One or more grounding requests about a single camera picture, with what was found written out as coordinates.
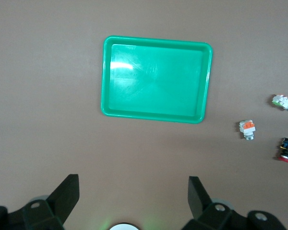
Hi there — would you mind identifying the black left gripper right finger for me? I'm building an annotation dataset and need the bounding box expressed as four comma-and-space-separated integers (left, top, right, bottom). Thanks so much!
182, 176, 287, 230

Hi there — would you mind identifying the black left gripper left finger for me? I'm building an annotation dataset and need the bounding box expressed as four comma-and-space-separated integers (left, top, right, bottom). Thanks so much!
0, 174, 80, 230

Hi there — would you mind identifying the white pushbutton with orange block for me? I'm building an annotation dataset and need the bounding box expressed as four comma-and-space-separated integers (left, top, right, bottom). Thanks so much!
239, 119, 257, 141
270, 94, 288, 112

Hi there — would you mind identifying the green plastic tray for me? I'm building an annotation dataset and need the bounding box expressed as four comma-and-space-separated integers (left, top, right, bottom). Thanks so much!
100, 35, 214, 125

